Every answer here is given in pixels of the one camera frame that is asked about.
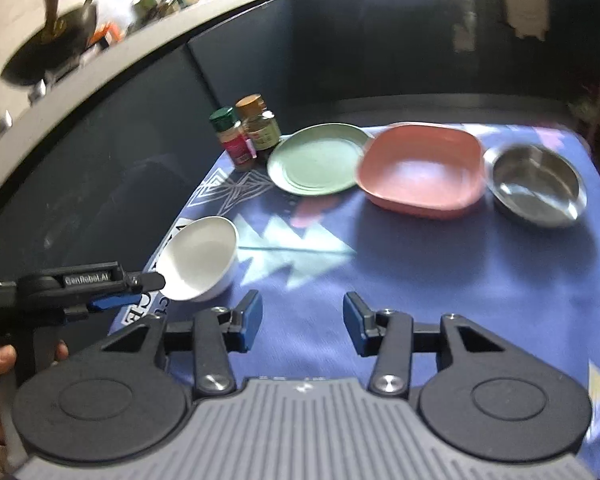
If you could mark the blue printed tablecloth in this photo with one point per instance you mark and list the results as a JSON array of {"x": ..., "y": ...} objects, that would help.
[{"x": 430, "y": 270}]

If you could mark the black wok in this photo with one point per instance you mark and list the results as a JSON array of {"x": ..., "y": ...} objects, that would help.
[{"x": 50, "y": 50}]

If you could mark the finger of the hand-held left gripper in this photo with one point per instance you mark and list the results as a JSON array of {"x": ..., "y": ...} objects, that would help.
[
  {"x": 107, "y": 303},
  {"x": 142, "y": 281}
]

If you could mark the pink square bowl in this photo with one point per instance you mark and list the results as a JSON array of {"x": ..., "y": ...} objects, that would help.
[{"x": 420, "y": 170}]

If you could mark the green round plate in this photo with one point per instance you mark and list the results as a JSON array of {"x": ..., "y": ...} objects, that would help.
[{"x": 315, "y": 160}]

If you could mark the dark kitchen cabinets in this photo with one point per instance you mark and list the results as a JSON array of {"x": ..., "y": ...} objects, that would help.
[{"x": 330, "y": 50}]

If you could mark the dark lid spice jar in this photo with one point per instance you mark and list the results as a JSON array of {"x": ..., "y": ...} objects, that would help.
[{"x": 266, "y": 132}]

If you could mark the orange packet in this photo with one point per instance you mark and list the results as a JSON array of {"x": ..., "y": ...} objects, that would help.
[{"x": 107, "y": 34}]

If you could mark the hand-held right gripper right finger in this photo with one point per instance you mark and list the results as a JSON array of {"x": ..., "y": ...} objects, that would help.
[{"x": 355, "y": 325}]

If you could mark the green lid spice jar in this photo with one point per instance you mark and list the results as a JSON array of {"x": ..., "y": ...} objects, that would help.
[{"x": 235, "y": 145}]

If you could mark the beige paper sheet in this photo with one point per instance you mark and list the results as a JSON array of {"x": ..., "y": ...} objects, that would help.
[{"x": 525, "y": 5}]

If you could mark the grey kitchen countertop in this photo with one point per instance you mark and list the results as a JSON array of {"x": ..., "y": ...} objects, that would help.
[{"x": 155, "y": 35}]

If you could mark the stainless steel bowl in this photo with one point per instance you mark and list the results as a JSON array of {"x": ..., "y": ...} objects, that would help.
[{"x": 535, "y": 185}]

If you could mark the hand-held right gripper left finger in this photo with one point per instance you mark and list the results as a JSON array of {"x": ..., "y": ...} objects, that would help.
[{"x": 250, "y": 321}]

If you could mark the white bowl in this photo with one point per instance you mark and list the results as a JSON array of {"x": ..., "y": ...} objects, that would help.
[{"x": 200, "y": 255}]

